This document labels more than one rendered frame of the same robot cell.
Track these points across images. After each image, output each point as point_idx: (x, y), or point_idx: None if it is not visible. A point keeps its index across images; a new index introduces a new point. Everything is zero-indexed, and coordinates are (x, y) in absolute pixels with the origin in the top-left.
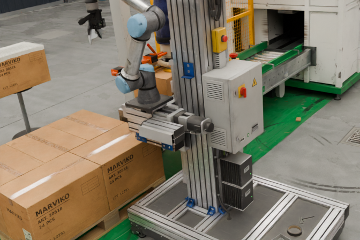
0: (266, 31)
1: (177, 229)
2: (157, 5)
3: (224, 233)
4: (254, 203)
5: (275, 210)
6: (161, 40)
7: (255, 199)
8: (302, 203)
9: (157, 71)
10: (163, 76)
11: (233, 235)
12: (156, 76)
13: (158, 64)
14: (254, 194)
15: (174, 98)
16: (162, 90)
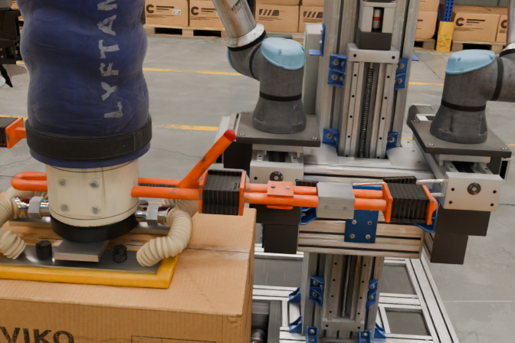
0: None
1: (443, 323)
2: None
3: (391, 283)
4: (298, 279)
5: (303, 253)
6: (151, 132)
7: (287, 280)
8: (258, 241)
9: (191, 249)
10: (234, 220)
11: (385, 275)
12: (243, 233)
13: (192, 215)
14: (276, 285)
15: (386, 139)
16: (253, 259)
